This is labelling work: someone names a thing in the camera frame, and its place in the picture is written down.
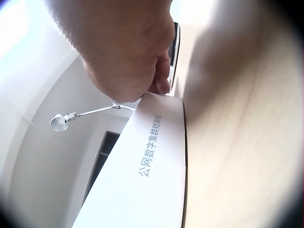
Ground person's right hand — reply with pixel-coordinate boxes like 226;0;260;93
45;0;176;104

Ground person's right fingers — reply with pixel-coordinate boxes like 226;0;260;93
148;53;172;94

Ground white device with black face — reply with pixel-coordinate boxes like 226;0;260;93
167;22;181;93

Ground dark framed window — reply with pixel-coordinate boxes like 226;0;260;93
82;130;121;207

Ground white printed cardboard box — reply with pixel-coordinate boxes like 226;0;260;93
71;92;188;228

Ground silver desk lamp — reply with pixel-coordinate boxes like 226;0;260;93
50;103;136;132

